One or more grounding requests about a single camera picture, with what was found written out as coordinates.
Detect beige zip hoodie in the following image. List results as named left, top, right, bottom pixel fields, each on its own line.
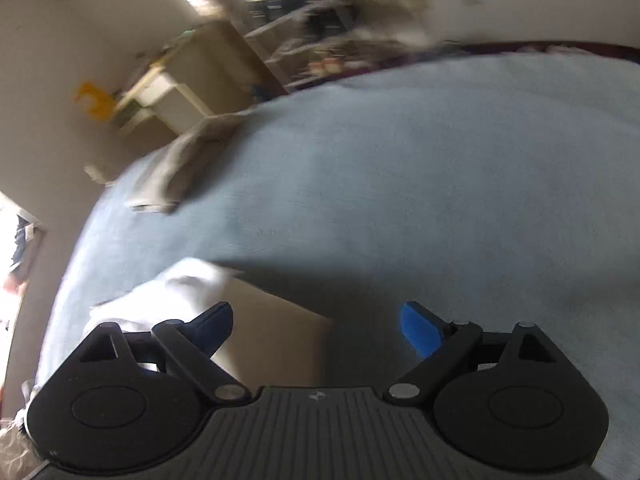
left=82, top=258, right=332, bottom=390

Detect dark clothes on windowsill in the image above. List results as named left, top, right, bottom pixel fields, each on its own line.
left=9, top=216, right=35, bottom=284

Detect grey-blue bed blanket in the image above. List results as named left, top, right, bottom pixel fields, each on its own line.
left=36, top=53, right=639, bottom=479

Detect folded beige garment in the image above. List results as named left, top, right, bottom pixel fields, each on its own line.
left=125, top=113, right=246, bottom=214

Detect yellow box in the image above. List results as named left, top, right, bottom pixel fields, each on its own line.
left=74, top=81, right=116, bottom=122

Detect metal storage shelf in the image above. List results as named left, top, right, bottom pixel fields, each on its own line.
left=233, top=0, right=431, bottom=93

